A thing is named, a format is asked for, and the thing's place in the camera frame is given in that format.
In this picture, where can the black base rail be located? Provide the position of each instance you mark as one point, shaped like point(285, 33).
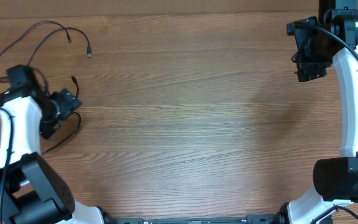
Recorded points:
point(194, 221)

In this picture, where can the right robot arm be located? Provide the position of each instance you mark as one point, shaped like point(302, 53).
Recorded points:
point(329, 39)

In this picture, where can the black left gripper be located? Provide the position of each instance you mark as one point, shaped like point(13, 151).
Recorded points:
point(67, 102)

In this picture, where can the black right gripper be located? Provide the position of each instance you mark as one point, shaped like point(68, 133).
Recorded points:
point(310, 70)

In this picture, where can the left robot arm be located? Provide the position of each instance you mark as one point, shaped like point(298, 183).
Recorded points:
point(30, 190)

